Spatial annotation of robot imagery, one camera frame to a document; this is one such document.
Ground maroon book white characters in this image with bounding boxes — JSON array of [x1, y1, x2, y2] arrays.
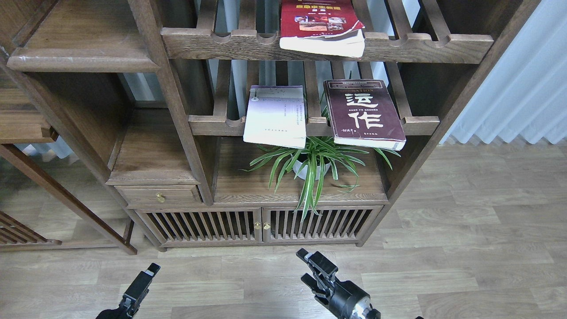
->
[[323, 79, 406, 151]]

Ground white purple book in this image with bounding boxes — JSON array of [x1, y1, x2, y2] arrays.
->
[[243, 85, 306, 149]]

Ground white plant pot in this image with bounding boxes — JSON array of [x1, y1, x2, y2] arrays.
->
[[292, 154, 331, 180]]

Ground white pleated curtain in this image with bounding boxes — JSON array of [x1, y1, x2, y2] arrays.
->
[[441, 0, 567, 144]]

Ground wooden side rack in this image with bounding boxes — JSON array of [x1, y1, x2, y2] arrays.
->
[[0, 71, 138, 256]]

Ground red paperback book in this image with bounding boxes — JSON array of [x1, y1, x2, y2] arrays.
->
[[279, 0, 365, 58]]

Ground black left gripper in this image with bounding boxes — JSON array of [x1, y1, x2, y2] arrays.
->
[[96, 263, 161, 319]]

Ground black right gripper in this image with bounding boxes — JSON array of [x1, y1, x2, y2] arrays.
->
[[296, 248, 381, 319]]

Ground green spider plant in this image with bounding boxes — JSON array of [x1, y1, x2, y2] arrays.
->
[[241, 91, 401, 221]]

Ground dark wooden bookshelf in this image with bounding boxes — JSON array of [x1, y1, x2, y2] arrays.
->
[[1, 0, 540, 251]]

